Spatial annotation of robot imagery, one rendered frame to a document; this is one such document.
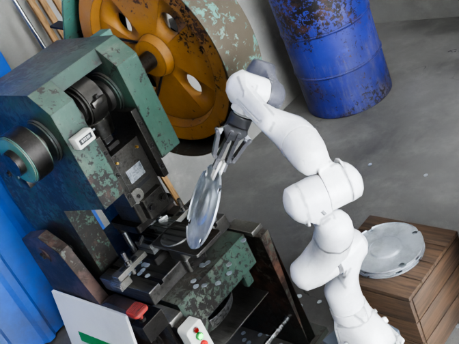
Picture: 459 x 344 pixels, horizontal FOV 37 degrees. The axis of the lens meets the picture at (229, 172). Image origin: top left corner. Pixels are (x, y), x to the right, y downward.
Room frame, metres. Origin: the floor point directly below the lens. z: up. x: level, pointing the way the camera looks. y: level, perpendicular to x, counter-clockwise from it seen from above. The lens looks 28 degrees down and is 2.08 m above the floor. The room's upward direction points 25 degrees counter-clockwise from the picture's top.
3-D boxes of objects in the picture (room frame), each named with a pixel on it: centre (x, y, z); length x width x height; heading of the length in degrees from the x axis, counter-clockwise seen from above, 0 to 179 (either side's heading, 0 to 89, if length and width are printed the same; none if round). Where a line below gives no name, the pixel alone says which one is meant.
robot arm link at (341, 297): (1.66, -0.20, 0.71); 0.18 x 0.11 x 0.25; 102
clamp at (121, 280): (2.15, 0.49, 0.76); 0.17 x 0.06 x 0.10; 128
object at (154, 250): (2.25, 0.35, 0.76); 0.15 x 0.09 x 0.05; 128
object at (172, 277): (2.25, 0.35, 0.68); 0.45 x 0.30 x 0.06; 128
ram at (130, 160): (2.22, 0.33, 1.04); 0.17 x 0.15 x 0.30; 38
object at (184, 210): (2.36, 0.22, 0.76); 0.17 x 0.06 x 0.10; 128
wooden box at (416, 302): (2.09, -0.43, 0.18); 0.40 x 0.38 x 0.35; 36
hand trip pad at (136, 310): (1.87, 0.47, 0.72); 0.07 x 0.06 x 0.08; 38
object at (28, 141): (2.12, 0.56, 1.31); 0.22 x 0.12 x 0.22; 38
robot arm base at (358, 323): (1.62, -0.18, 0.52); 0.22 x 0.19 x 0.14; 22
